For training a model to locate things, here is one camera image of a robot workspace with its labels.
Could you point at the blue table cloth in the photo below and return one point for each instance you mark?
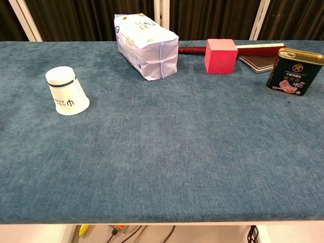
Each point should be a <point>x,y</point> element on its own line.
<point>162,152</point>

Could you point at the dark red flat box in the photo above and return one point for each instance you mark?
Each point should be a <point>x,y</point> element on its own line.
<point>258,50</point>

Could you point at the black luncheon meat can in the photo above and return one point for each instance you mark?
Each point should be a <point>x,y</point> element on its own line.
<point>288,73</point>

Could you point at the orange plug connector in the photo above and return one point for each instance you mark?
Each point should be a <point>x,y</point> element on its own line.
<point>118,227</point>

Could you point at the red cube block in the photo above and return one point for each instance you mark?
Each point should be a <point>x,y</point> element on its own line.
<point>220,58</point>

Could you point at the white paper cup blue logo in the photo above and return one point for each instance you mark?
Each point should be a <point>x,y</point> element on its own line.
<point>68,93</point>

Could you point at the white tissue pack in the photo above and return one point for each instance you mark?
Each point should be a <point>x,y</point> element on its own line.
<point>144,50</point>

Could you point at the yellow object under table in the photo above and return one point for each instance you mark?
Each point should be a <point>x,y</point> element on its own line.
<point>83,229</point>

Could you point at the black curtain panel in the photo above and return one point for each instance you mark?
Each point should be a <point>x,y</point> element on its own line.
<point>210,17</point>
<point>296,20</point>
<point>76,20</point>
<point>7,22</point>

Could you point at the white frame post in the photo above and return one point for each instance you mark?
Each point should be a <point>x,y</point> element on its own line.
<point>25,21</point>
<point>162,12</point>
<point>259,20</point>

